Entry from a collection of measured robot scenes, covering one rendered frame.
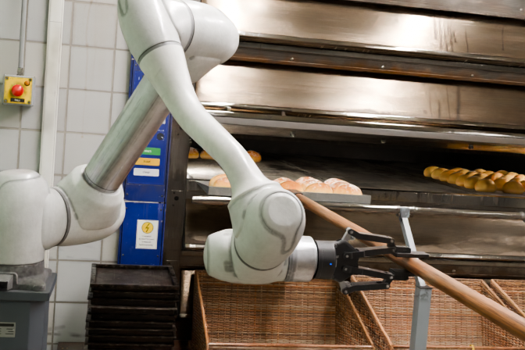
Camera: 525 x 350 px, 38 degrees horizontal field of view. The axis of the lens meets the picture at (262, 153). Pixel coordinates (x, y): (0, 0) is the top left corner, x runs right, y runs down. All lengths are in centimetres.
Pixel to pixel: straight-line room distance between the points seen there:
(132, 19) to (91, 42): 115
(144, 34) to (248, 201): 48
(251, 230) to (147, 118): 65
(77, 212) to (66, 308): 95
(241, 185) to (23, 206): 72
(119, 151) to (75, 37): 94
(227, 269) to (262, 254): 13
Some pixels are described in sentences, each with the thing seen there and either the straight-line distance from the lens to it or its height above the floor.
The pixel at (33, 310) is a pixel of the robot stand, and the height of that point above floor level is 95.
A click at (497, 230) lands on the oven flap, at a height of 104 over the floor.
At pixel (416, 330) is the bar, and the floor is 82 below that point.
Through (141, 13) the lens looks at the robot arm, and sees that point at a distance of 165.
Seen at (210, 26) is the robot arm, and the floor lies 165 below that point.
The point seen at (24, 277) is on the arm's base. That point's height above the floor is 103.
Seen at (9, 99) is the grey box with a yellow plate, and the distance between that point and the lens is 274.
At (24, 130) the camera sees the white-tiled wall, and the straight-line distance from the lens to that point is 281.
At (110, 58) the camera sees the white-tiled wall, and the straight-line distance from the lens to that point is 280.
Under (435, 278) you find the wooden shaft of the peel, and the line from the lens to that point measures 145.
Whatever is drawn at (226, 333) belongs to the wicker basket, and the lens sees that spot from 288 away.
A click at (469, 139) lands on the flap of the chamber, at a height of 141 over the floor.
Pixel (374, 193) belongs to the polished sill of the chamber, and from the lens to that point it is 300.
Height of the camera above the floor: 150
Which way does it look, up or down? 4 degrees down
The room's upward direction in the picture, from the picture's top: 5 degrees clockwise
